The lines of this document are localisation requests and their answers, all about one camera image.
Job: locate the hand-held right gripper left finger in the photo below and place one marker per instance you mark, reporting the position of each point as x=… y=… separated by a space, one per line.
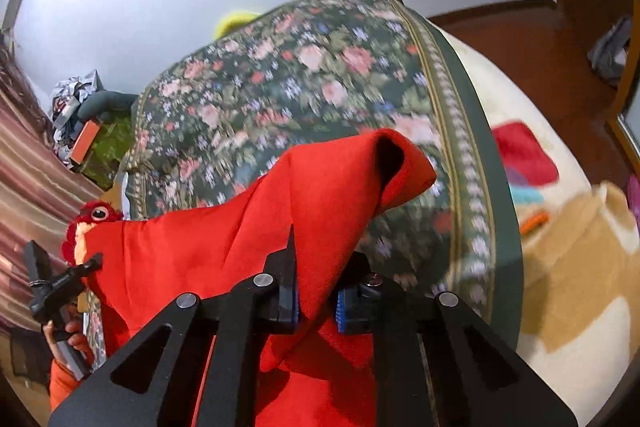
x=295 y=307

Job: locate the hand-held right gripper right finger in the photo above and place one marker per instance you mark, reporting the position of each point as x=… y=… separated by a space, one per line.
x=342 y=312

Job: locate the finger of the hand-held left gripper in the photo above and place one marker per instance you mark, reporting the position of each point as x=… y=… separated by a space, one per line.
x=75 y=276
x=37 y=264

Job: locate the red zip jacket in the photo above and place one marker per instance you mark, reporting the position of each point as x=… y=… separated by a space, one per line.
x=225 y=247

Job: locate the person's left forearm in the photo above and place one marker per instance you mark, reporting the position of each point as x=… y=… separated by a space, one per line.
x=62 y=387

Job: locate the pile of clothes and boxes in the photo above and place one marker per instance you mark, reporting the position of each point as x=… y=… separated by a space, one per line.
x=70 y=97

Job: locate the person's left hand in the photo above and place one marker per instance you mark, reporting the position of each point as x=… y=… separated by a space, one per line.
x=80 y=342

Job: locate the red plush toy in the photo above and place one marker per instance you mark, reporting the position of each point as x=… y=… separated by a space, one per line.
x=97 y=212

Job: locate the striped brown curtain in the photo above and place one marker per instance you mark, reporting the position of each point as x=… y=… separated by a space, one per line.
x=30 y=187

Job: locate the orange box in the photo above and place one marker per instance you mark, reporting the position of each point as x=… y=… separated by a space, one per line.
x=86 y=141

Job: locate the dark grey pillow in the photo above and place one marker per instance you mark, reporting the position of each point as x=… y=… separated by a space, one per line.
x=107 y=102

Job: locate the green floral bedspread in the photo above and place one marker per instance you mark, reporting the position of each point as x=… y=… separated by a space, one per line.
x=300 y=82

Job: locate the cream patterned blanket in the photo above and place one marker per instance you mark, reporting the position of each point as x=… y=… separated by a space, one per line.
x=575 y=257

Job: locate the grey bag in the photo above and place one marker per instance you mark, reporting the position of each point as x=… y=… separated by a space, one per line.
x=610 y=49

